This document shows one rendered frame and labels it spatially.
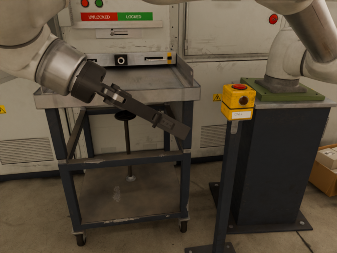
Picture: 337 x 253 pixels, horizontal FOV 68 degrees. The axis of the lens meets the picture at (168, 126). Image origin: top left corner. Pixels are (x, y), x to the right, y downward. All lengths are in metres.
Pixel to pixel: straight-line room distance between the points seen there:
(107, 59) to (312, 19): 0.86
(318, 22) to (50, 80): 0.71
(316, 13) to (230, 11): 0.92
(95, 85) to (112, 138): 1.37
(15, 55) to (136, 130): 1.40
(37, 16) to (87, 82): 0.13
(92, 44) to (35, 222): 1.06
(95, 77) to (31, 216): 1.40
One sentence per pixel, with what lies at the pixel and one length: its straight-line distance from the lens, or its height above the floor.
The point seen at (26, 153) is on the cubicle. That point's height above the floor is 0.22.
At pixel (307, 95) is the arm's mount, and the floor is 0.77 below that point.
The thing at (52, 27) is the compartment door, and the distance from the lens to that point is 1.62.
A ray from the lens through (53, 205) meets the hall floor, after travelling 1.79.
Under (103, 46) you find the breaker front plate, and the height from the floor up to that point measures 0.96.
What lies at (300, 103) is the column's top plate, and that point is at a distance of 1.23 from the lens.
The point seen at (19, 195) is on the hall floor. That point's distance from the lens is 1.97.
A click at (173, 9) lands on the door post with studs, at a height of 1.10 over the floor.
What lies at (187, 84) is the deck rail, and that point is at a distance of 1.01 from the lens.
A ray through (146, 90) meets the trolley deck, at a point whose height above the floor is 0.84.
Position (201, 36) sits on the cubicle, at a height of 0.96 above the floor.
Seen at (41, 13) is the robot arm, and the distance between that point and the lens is 0.39.
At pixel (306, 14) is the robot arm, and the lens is 0.80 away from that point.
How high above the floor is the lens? 1.14
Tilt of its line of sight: 26 degrees down
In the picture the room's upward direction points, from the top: straight up
